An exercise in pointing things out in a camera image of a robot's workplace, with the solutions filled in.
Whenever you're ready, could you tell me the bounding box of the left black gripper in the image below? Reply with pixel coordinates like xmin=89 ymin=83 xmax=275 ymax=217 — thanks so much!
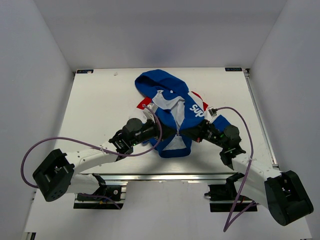
xmin=130 ymin=116 xmax=177 ymax=147

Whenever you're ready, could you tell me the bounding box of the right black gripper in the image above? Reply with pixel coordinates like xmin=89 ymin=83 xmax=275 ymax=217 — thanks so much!
xmin=179 ymin=118 xmax=228 ymax=149

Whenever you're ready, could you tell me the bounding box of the blue white red jacket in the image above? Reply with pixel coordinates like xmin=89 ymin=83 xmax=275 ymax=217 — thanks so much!
xmin=134 ymin=69 xmax=233 ymax=159

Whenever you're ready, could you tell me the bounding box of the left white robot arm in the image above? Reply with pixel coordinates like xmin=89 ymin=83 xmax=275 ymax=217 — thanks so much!
xmin=32 ymin=118 xmax=175 ymax=202

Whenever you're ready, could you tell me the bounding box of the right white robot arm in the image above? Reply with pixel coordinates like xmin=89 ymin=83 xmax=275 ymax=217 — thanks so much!
xmin=181 ymin=120 xmax=314 ymax=226

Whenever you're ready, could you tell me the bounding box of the left blue table label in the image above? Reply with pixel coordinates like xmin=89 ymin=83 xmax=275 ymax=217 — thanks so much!
xmin=76 ymin=69 xmax=94 ymax=74

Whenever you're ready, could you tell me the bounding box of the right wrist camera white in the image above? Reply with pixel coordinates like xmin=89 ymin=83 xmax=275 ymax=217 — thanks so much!
xmin=204 ymin=107 xmax=218 ymax=124

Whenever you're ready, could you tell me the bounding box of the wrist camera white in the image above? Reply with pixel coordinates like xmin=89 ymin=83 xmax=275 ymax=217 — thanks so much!
xmin=142 ymin=103 xmax=158 ymax=123
xmin=204 ymin=107 xmax=218 ymax=124

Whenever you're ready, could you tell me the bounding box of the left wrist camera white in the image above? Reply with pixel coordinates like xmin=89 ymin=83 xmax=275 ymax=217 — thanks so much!
xmin=142 ymin=103 xmax=158 ymax=123

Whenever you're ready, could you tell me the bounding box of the aluminium front rail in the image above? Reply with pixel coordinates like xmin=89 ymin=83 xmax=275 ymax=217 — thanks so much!
xmin=70 ymin=171 xmax=238 ymax=190

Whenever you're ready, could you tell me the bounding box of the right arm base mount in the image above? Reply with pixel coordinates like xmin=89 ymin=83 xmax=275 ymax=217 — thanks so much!
xmin=204 ymin=173 xmax=258 ymax=213

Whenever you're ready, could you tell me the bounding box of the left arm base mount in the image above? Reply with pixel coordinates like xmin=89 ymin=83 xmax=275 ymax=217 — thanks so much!
xmin=68 ymin=173 xmax=127 ymax=210

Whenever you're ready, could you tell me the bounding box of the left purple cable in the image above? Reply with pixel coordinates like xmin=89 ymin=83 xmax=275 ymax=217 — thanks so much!
xmin=20 ymin=104 xmax=163 ymax=210

